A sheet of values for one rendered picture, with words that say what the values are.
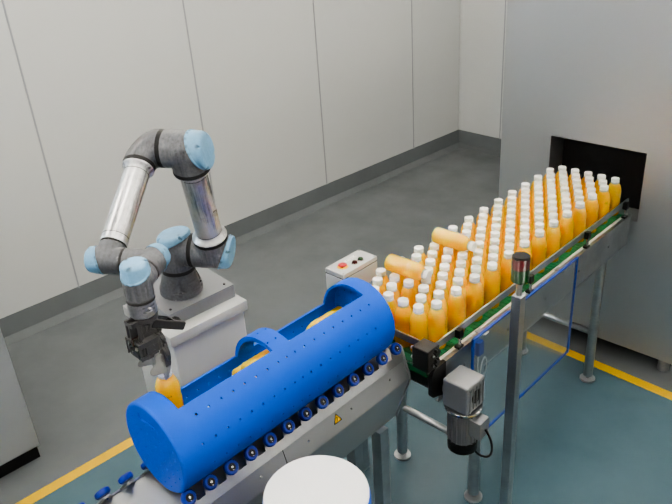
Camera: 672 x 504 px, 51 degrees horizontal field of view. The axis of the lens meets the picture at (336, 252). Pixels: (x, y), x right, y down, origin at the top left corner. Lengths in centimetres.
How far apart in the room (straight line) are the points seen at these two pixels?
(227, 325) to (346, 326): 49
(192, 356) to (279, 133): 342
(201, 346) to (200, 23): 307
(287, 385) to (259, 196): 370
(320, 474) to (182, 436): 38
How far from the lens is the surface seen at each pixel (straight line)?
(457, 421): 266
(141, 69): 494
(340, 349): 224
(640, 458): 368
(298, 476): 199
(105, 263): 198
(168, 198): 521
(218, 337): 254
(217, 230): 233
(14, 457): 388
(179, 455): 196
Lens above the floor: 243
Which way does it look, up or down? 27 degrees down
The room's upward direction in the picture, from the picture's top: 4 degrees counter-clockwise
